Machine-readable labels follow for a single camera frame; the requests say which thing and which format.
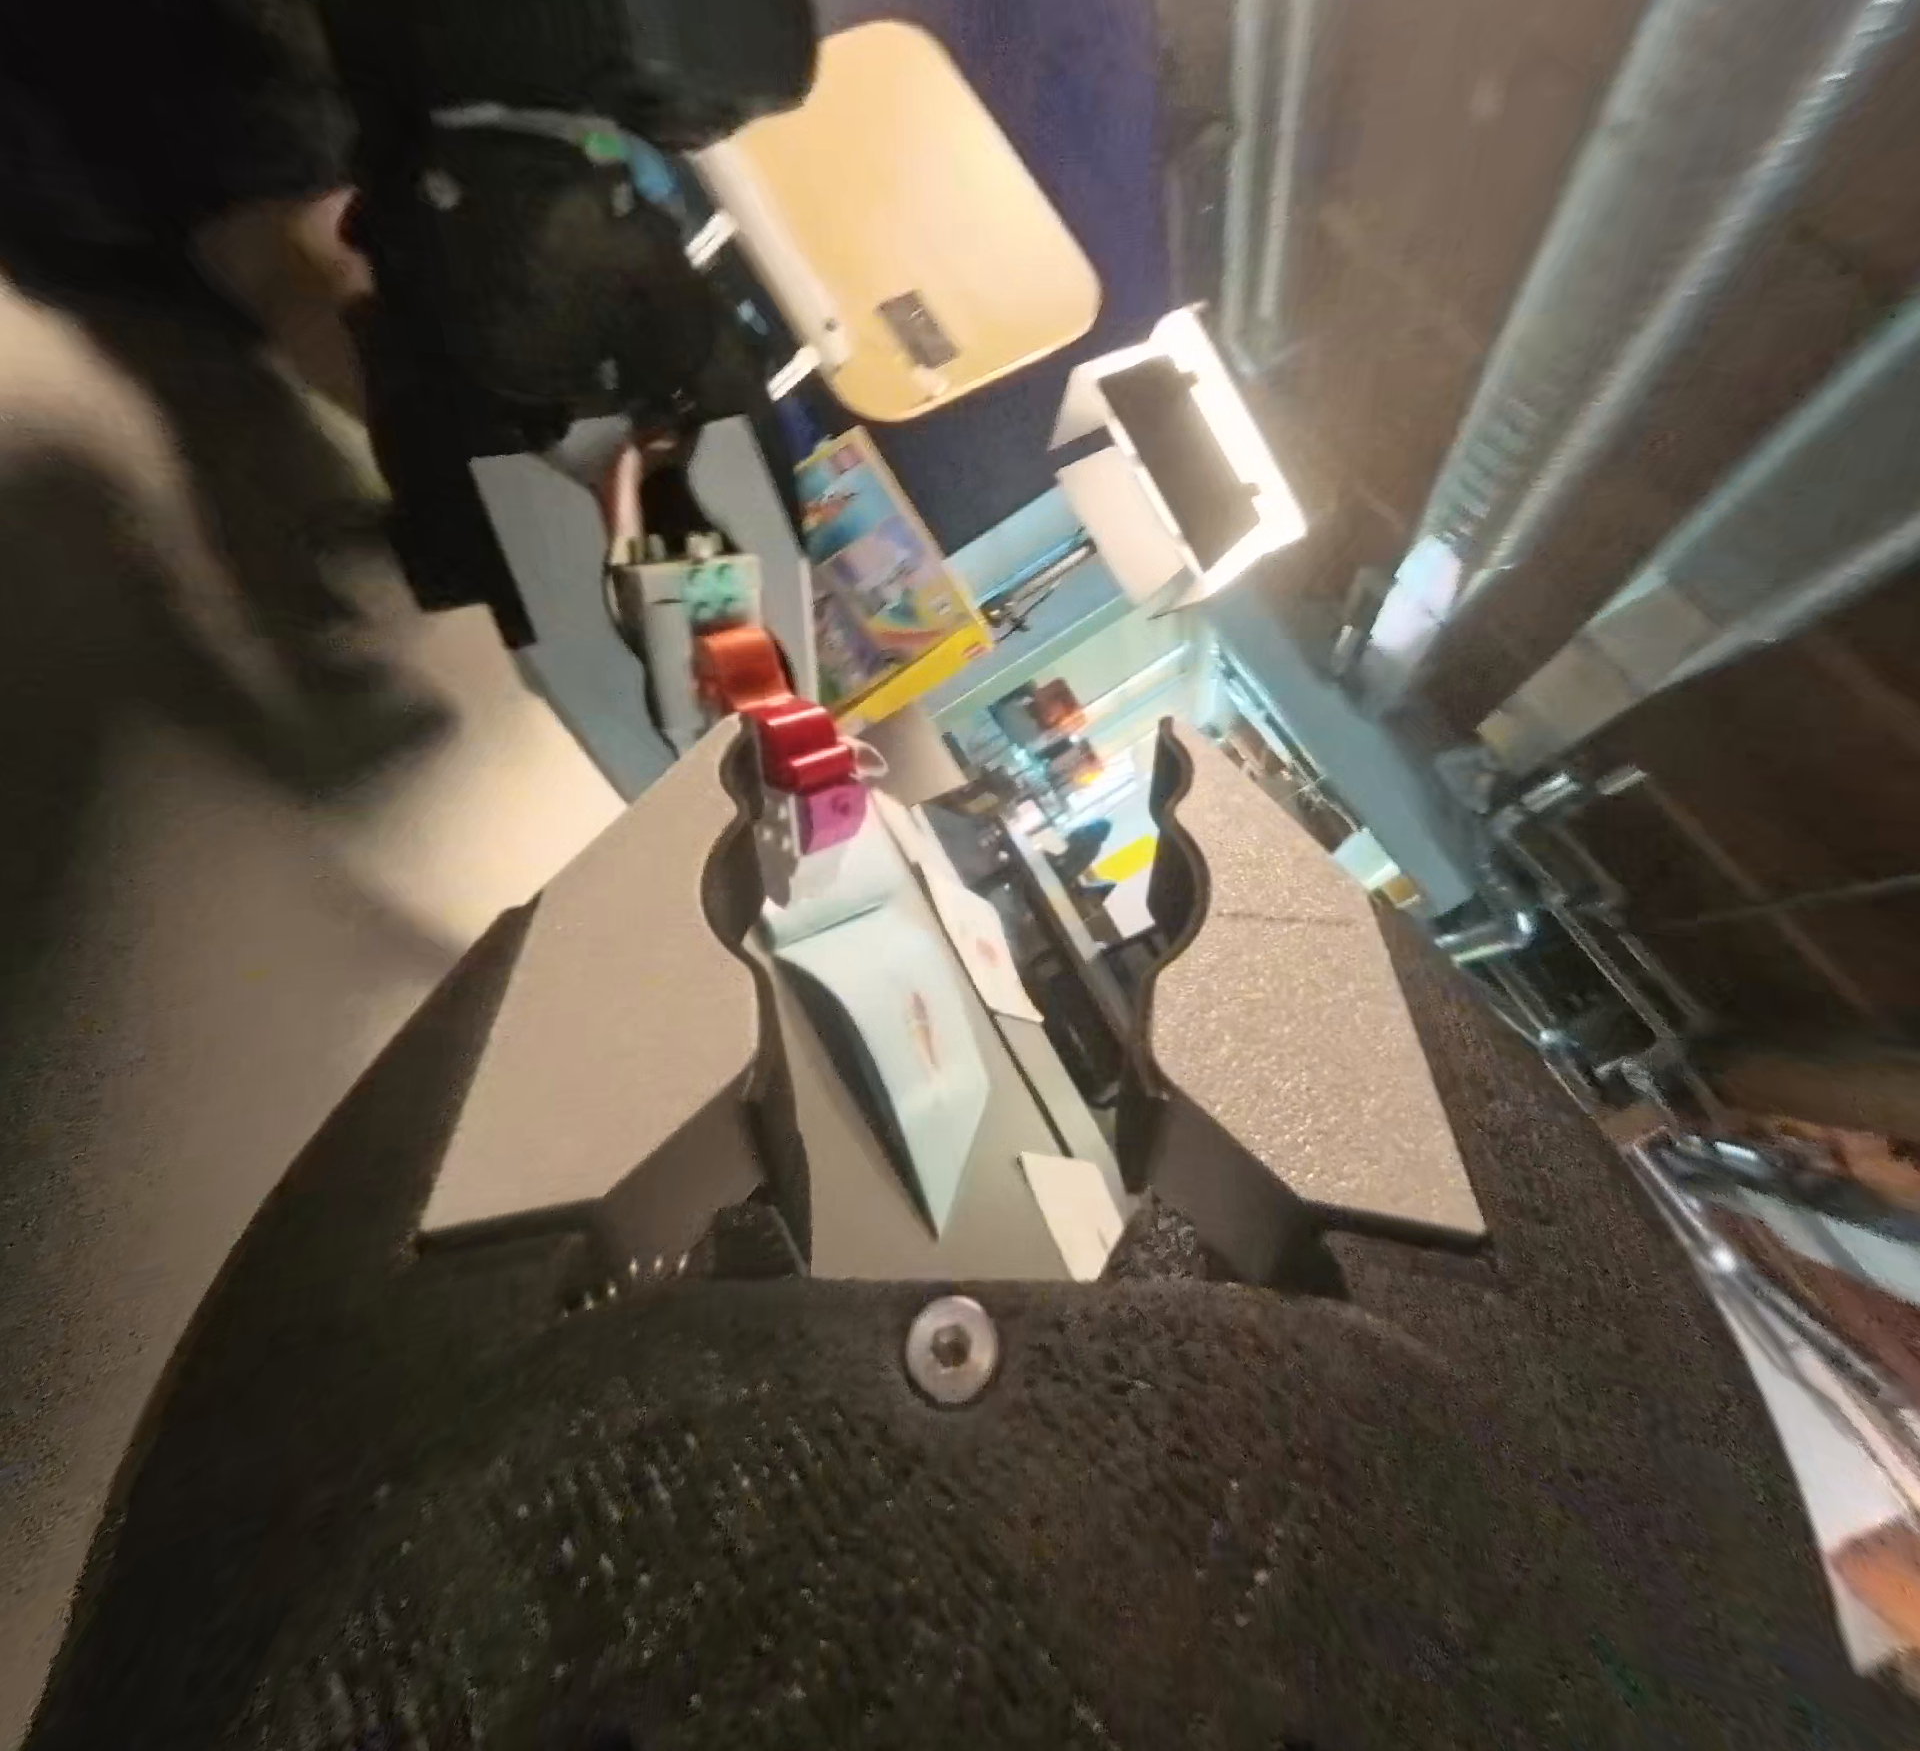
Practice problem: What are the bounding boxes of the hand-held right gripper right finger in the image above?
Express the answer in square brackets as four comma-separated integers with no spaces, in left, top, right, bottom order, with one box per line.
[1116,711,1490,1287]

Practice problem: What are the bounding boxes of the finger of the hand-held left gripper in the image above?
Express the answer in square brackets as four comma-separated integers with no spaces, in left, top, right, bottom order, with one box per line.
[468,452,683,804]
[690,414,821,718]

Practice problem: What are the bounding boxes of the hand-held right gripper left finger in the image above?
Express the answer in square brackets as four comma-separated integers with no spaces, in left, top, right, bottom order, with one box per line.
[420,711,779,1275]

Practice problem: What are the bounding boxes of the white orange red lego model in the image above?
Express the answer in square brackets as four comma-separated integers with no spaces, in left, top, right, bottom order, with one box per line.
[610,549,887,913]

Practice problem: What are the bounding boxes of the person's left forearm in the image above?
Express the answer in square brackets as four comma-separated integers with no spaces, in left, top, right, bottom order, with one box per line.
[0,0,369,313]

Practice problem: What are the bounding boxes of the yellow lego set box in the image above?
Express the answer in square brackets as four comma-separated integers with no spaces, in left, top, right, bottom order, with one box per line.
[790,425,995,723]

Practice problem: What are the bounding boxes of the white paper sheet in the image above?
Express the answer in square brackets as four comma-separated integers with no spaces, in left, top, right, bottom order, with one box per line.
[1018,1147,1128,1285]

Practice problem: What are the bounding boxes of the open pale blue instruction booklet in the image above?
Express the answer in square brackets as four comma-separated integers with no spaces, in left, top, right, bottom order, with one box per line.
[758,793,999,1240]

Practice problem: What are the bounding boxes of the white box ceiling light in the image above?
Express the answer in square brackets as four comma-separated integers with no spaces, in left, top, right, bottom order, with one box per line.
[1047,300,1310,616]

